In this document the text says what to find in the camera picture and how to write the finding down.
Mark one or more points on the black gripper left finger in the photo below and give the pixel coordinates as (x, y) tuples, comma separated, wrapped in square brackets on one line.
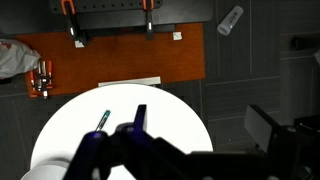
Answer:
[(86, 163)]

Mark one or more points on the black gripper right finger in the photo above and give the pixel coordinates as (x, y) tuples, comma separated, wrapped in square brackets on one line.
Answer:
[(135, 129)]

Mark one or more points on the teal marker pen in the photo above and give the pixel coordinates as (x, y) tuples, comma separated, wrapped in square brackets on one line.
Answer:
[(103, 120)]

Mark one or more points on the white bowl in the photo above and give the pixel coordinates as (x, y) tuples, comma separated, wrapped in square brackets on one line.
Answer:
[(53, 170)]

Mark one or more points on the round white table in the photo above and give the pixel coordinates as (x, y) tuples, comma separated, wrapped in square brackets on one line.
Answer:
[(167, 116)]

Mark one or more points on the white paper tag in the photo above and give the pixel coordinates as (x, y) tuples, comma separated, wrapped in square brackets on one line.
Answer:
[(79, 44), (177, 36)]

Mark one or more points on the orange clamp left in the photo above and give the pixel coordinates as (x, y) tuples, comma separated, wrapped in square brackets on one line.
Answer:
[(76, 32)]

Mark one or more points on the orange clamp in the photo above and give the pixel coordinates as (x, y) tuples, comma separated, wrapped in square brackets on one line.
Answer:
[(148, 6), (76, 32)]

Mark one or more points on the orange clamp right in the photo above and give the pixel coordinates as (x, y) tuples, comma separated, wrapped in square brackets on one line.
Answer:
[(148, 6)]

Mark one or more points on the crumpled white plastic bag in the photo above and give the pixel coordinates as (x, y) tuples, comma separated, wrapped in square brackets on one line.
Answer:
[(16, 58)]

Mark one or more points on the black mounting plate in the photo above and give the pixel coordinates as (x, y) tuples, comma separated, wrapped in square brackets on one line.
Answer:
[(96, 15)]

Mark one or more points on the black box on floor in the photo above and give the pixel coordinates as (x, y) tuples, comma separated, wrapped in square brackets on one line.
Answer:
[(261, 126)]

